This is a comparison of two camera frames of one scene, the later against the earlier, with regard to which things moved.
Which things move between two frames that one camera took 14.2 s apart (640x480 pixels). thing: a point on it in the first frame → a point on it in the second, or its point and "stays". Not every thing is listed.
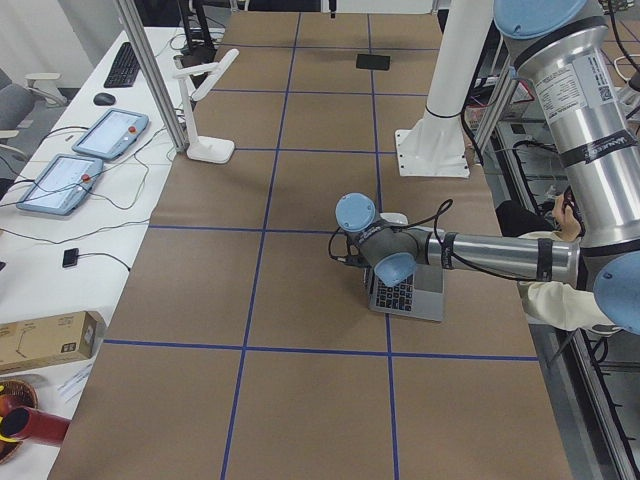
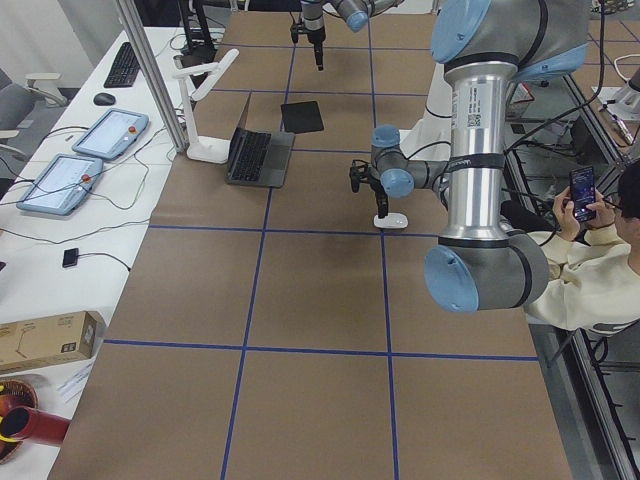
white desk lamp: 215,148 stays
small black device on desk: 70,257 stays
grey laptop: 421,295 → 258,158
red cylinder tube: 24,422 stays
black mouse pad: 373,62 → 301,117
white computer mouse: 396,218 stays
